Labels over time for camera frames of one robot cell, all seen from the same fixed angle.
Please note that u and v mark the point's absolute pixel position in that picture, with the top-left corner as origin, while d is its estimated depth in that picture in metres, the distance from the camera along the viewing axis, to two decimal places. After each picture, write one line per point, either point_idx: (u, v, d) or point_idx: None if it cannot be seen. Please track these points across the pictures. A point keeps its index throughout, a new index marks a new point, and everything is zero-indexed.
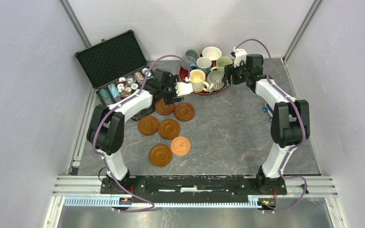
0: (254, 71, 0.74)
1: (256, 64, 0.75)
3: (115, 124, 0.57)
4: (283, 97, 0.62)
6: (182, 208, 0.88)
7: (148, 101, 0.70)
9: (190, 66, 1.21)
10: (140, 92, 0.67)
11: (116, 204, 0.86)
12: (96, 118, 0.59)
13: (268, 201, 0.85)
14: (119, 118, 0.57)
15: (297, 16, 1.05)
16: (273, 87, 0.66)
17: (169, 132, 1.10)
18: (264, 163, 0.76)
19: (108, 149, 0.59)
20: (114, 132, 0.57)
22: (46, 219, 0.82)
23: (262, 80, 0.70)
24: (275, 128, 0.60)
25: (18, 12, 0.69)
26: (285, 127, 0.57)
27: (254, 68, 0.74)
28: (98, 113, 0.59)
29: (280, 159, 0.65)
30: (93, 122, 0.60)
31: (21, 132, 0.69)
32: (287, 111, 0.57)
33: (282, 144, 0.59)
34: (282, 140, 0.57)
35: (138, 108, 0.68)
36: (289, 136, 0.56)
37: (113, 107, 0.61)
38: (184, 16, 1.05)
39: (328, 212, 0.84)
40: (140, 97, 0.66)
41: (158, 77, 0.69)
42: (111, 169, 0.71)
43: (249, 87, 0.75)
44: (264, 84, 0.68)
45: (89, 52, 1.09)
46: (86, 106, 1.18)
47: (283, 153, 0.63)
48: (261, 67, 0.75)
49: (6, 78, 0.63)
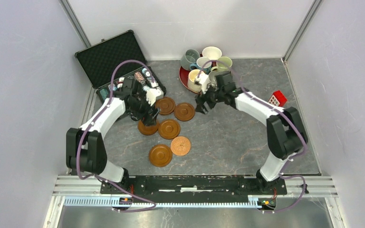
0: (227, 89, 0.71)
1: (227, 81, 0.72)
3: (93, 144, 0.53)
4: (271, 109, 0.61)
6: (182, 209, 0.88)
7: (122, 109, 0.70)
9: (190, 66, 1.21)
10: (111, 100, 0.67)
11: (116, 204, 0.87)
12: (71, 144, 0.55)
13: (268, 201, 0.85)
14: (95, 137, 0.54)
15: (297, 16, 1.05)
16: (255, 100, 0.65)
17: (169, 132, 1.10)
18: (263, 168, 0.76)
19: (94, 171, 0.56)
20: (96, 151, 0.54)
22: (46, 219, 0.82)
23: (240, 95, 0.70)
24: (273, 144, 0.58)
25: (18, 12, 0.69)
26: (283, 140, 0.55)
27: (226, 86, 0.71)
28: (72, 139, 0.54)
29: (281, 167, 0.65)
30: (68, 149, 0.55)
31: (21, 132, 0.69)
32: (280, 123, 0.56)
33: (283, 156, 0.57)
34: (285, 153, 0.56)
35: (112, 118, 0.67)
36: (291, 147, 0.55)
37: (87, 127, 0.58)
38: (184, 16, 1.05)
39: (328, 212, 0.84)
40: (112, 106, 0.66)
41: (129, 83, 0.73)
42: (107, 179, 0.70)
43: (229, 103, 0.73)
44: (243, 99, 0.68)
45: (89, 52, 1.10)
46: (86, 106, 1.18)
47: (284, 162, 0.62)
48: (233, 82, 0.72)
49: (6, 78, 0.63)
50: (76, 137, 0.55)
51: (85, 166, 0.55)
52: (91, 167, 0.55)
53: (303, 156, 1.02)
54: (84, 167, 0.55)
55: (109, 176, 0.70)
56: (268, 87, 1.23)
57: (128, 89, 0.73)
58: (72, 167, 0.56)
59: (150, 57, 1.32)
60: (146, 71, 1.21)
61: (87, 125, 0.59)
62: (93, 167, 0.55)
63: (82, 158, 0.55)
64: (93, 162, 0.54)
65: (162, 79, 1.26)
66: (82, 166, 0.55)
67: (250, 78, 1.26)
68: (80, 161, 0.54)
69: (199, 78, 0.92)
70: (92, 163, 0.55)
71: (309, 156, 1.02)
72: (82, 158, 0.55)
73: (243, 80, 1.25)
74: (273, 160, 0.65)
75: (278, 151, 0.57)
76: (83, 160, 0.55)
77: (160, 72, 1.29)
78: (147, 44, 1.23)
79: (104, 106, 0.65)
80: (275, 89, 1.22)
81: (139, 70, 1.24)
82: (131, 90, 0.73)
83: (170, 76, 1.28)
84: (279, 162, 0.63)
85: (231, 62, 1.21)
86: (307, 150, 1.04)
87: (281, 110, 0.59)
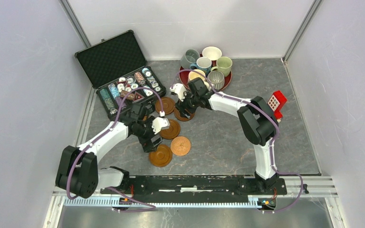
0: (201, 93, 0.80)
1: (200, 86, 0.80)
3: (86, 167, 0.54)
4: (240, 102, 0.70)
6: (182, 209, 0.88)
7: (124, 133, 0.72)
9: (190, 66, 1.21)
10: (115, 125, 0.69)
11: (116, 204, 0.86)
12: (65, 161, 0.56)
13: (268, 201, 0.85)
14: (90, 160, 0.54)
15: (298, 16, 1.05)
16: (225, 97, 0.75)
17: (169, 132, 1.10)
18: (256, 168, 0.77)
19: (81, 194, 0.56)
20: (87, 175, 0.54)
22: (46, 219, 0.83)
23: (212, 96, 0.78)
24: (248, 133, 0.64)
25: (18, 12, 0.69)
26: (256, 127, 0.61)
27: (199, 91, 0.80)
28: (67, 157, 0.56)
29: (268, 156, 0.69)
30: (62, 166, 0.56)
31: (21, 132, 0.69)
32: (250, 112, 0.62)
33: (261, 142, 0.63)
34: (261, 138, 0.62)
35: (112, 143, 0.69)
36: (265, 133, 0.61)
37: (85, 147, 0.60)
38: (184, 16, 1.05)
39: (328, 212, 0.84)
40: (114, 130, 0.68)
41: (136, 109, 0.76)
42: (103, 187, 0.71)
43: (204, 106, 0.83)
44: (214, 98, 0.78)
45: (89, 52, 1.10)
46: (86, 106, 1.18)
47: (266, 148, 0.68)
48: (204, 85, 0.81)
49: (6, 78, 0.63)
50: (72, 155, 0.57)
51: (73, 187, 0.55)
52: (79, 189, 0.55)
53: (303, 156, 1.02)
54: (72, 188, 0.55)
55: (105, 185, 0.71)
56: (269, 87, 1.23)
57: (135, 115, 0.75)
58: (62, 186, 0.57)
59: (150, 57, 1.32)
60: (146, 71, 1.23)
61: (85, 145, 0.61)
62: (82, 190, 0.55)
63: (72, 178, 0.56)
64: (82, 185, 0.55)
65: (162, 79, 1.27)
66: (71, 187, 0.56)
67: (250, 78, 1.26)
68: (71, 181, 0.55)
69: (174, 88, 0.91)
70: (81, 185, 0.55)
71: (309, 156, 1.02)
72: (73, 178, 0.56)
73: (244, 80, 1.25)
74: (260, 152, 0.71)
75: (254, 138, 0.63)
76: (74, 180, 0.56)
77: (160, 73, 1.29)
78: (147, 44, 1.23)
79: (107, 128, 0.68)
80: (275, 89, 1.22)
81: (139, 70, 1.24)
82: (138, 115, 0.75)
83: (170, 76, 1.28)
84: (264, 151, 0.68)
85: (231, 62, 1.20)
86: (307, 150, 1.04)
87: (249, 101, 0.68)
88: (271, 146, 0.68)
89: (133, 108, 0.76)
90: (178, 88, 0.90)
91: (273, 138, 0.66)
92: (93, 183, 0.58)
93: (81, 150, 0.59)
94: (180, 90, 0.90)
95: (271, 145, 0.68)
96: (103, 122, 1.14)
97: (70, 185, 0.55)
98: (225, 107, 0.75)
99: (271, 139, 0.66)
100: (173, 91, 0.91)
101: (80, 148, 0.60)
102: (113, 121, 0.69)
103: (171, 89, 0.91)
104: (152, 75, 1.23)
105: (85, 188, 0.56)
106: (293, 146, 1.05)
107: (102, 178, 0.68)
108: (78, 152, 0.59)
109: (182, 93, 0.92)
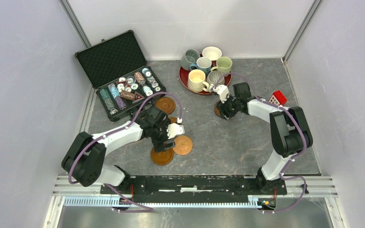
0: (243, 97, 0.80)
1: (243, 90, 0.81)
3: (94, 156, 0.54)
4: (277, 108, 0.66)
6: (182, 209, 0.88)
7: (137, 136, 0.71)
9: (190, 66, 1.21)
10: (131, 124, 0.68)
11: (116, 204, 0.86)
12: (77, 146, 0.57)
13: (268, 201, 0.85)
14: (99, 150, 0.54)
15: (298, 16, 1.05)
16: (264, 103, 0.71)
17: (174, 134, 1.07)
18: (264, 166, 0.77)
19: (81, 181, 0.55)
20: (91, 163, 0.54)
22: (46, 219, 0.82)
23: (253, 100, 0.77)
24: (276, 140, 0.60)
25: (19, 12, 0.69)
26: (285, 136, 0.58)
27: (242, 94, 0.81)
28: (79, 142, 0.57)
29: (283, 165, 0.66)
30: (72, 149, 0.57)
31: (21, 132, 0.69)
32: (282, 118, 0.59)
33: (285, 154, 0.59)
34: (286, 150, 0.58)
35: (124, 140, 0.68)
36: (293, 146, 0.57)
37: (97, 137, 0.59)
38: (184, 16, 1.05)
39: (328, 212, 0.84)
40: (129, 129, 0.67)
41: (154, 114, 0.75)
42: (102, 183, 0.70)
43: (242, 109, 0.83)
44: (253, 102, 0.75)
45: (89, 52, 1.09)
46: (86, 106, 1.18)
47: (285, 161, 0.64)
48: (248, 91, 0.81)
49: (6, 77, 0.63)
50: (84, 141, 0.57)
51: (76, 172, 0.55)
52: (80, 176, 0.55)
53: (303, 156, 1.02)
54: (75, 174, 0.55)
55: (105, 182, 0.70)
56: (268, 87, 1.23)
57: (152, 119, 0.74)
58: (66, 168, 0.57)
59: (150, 57, 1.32)
60: (146, 71, 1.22)
61: (99, 135, 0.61)
62: (82, 178, 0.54)
63: (78, 164, 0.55)
64: (85, 173, 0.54)
65: (162, 79, 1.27)
66: (74, 171, 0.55)
67: (250, 78, 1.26)
68: (75, 166, 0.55)
69: (217, 88, 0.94)
70: (83, 173, 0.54)
71: (309, 156, 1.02)
72: (79, 164, 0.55)
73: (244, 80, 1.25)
74: (276, 159, 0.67)
75: (279, 147, 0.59)
76: (78, 166, 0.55)
77: (160, 73, 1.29)
78: (147, 44, 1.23)
79: (122, 126, 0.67)
80: (275, 89, 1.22)
81: (139, 70, 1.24)
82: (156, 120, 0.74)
83: (170, 76, 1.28)
84: (281, 161, 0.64)
85: (231, 62, 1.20)
86: (307, 150, 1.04)
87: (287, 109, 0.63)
88: (291, 161, 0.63)
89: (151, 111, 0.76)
90: (222, 89, 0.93)
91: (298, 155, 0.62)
92: (95, 174, 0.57)
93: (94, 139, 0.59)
94: (223, 91, 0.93)
95: (292, 160, 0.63)
96: (103, 122, 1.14)
97: (73, 170, 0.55)
98: (262, 111, 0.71)
99: (295, 154, 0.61)
100: (216, 91, 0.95)
101: (93, 137, 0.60)
102: (130, 121, 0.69)
103: (215, 88, 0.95)
104: (152, 75, 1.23)
105: (86, 176, 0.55)
106: None
107: (104, 174, 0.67)
108: (91, 140, 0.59)
109: (224, 95, 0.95)
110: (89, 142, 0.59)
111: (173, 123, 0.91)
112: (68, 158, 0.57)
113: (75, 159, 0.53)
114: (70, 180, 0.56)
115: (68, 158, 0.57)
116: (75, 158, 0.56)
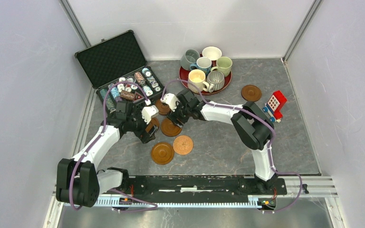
0: (192, 104, 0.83)
1: (190, 98, 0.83)
3: (86, 176, 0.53)
4: (232, 109, 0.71)
6: (182, 209, 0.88)
7: (117, 135, 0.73)
9: (190, 66, 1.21)
10: (105, 129, 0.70)
11: (116, 204, 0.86)
12: (62, 175, 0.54)
13: (268, 201, 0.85)
14: (88, 168, 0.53)
15: (298, 16, 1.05)
16: (216, 106, 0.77)
17: (173, 129, 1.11)
18: (256, 170, 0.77)
19: (85, 204, 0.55)
20: (88, 184, 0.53)
22: (46, 219, 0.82)
23: (204, 107, 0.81)
24: (245, 138, 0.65)
25: (18, 12, 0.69)
26: (253, 132, 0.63)
27: (190, 102, 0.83)
28: (63, 171, 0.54)
29: (267, 158, 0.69)
30: (59, 181, 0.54)
31: (21, 132, 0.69)
32: (243, 118, 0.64)
33: (260, 146, 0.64)
34: (259, 143, 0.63)
35: (106, 147, 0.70)
36: (262, 137, 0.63)
37: (79, 157, 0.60)
38: (184, 16, 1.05)
39: (328, 212, 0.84)
40: (106, 134, 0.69)
41: (122, 108, 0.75)
42: (106, 190, 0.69)
43: (197, 117, 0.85)
44: (206, 109, 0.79)
45: (89, 53, 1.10)
46: (87, 105, 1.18)
47: (265, 151, 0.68)
48: (194, 97, 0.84)
49: (6, 77, 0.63)
50: (68, 167, 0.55)
51: (76, 198, 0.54)
52: (82, 200, 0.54)
53: (303, 156, 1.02)
54: (76, 200, 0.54)
55: (107, 188, 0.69)
56: (269, 87, 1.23)
57: (122, 114, 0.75)
58: (64, 200, 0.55)
59: (150, 57, 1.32)
60: (146, 71, 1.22)
61: (80, 155, 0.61)
62: (85, 200, 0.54)
63: (74, 190, 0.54)
64: (85, 194, 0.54)
65: (162, 79, 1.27)
66: (74, 198, 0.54)
67: (250, 78, 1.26)
68: (72, 192, 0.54)
69: (165, 98, 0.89)
70: (83, 195, 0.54)
71: (309, 156, 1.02)
72: (75, 189, 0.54)
73: (244, 80, 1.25)
74: (257, 154, 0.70)
75: (253, 144, 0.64)
76: (76, 191, 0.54)
77: (160, 73, 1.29)
78: (147, 44, 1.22)
79: (98, 134, 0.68)
80: (275, 89, 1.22)
81: (139, 70, 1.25)
82: (126, 114, 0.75)
83: (170, 76, 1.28)
84: (262, 155, 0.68)
85: (231, 62, 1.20)
86: (307, 150, 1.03)
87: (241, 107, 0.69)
88: (269, 148, 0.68)
89: (119, 106, 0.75)
90: (170, 98, 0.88)
91: (271, 141, 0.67)
92: (95, 190, 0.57)
93: (77, 161, 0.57)
94: (171, 99, 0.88)
95: (269, 147, 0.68)
96: None
97: (72, 197, 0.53)
98: (219, 116, 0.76)
99: (269, 141, 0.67)
100: (164, 102, 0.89)
101: (75, 160, 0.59)
102: (102, 126, 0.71)
103: (161, 99, 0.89)
104: (152, 75, 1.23)
105: (88, 197, 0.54)
106: (293, 146, 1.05)
107: (103, 181, 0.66)
108: (74, 164, 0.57)
109: (173, 103, 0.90)
110: (73, 166, 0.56)
111: (144, 107, 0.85)
112: (61, 189, 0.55)
113: (70, 186, 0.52)
114: (74, 207, 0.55)
115: (60, 190, 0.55)
116: (68, 187, 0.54)
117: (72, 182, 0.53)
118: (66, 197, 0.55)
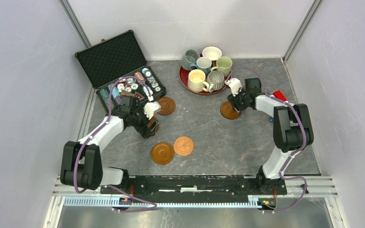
0: (254, 91, 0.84)
1: (254, 86, 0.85)
3: (91, 157, 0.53)
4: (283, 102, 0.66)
6: (182, 209, 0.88)
7: (121, 126, 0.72)
9: (190, 66, 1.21)
10: (110, 118, 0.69)
11: (116, 204, 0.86)
12: (67, 157, 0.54)
13: (268, 201, 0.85)
14: (93, 150, 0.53)
15: (298, 16, 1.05)
16: (271, 98, 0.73)
17: (231, 113, 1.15)
18: (264, 165, 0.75)
19: (89, 187, 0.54)
20: (92, 166, 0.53)
22: (46, 219, 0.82)
23: (260, 95, 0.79)
24: (276, 133, 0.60)
25: (18, 12, 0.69)
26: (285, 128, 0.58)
27: (252, 89, 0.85)
28: (68, 153, 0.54)
29: (282, 162, 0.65)
30: (64, 163, 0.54)
31: (21, 132, 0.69)
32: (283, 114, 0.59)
33: (284, 148, 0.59)
34: (285, 145, 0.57)
35: (110, 137, 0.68)
36: (292, 140, 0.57)
37: (84, 140, 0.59)
38: (184, 16, 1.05)
39: (328, 212, 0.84)
40: (110, 123, 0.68)
41: (126, 101, 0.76)
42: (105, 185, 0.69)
43: (250, 104, 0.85)
44: (261, 97, 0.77)
45: (89, 52, 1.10)
46: (86, 105, 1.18)
47: (285, 157, 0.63)
48: (258, 87, 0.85)
49: (6, 77, 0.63)
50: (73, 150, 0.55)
51: (80, 181, 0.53)
52: (86, 183, 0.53)
53: (303, 156, 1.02)
54: (80, 183, 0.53)
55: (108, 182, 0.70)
56: (268, 87, 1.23)
57: (126, 107, 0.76)
58: (67, 182, 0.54)
59: (150, 57, 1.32)
60: (146, 71, 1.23)
61: (85, 138, 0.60)
62: (88, 183, 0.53)
63: (79, 173, 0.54)
64: (89, 177, 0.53)
65: (162, 79, 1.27)
66: (78, 181, 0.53)
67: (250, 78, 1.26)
68: (77, 175, 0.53)
69: (229, 81, 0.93)
70: (87, 178, 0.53)
71: (309, 156, 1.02)
72: (79, 172, 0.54)
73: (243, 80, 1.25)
74: (276, 155, 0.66)
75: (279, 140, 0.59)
76: (80, 174, 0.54)
77: (160, 73, 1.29)
78: (147, 44, 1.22)
79: (103, 122, 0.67)
80: (275, 89, 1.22)
81: (139, 70, 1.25)
82: (129, 107, 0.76)
83: (170, 76, 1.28)
84: (281, 157, 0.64)
85: (231, 62, 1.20)
86: (307, 150, 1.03)
87: (292, 105, 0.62)
88: (291, 156, 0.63)
89: (122, 100, 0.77)
90: (235, 82, 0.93)
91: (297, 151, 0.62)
92: (98, 174, 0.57)
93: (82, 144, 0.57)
94: (235, 84, 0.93)
95: (292, 156, 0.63)
96: None
97: (76, 180, 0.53)
98: (268, 107, 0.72)
99: (294, 150, 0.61)
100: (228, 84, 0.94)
101: (81, 143, 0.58)
102: (107, 116, 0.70)
103: (226, 81, 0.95)
104: (152, 75, 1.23)
105: (93, 180, 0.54)
106: None
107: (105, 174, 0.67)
108: (79, 147, 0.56)
109: (236, 89, 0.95)
110: (78, 149, 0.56)
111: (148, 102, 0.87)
112: (65, 172, 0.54)
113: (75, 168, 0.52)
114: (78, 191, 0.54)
115: (63, 173, 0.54)
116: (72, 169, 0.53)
117: (76, 164, 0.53)
118: (70, 180, 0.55)
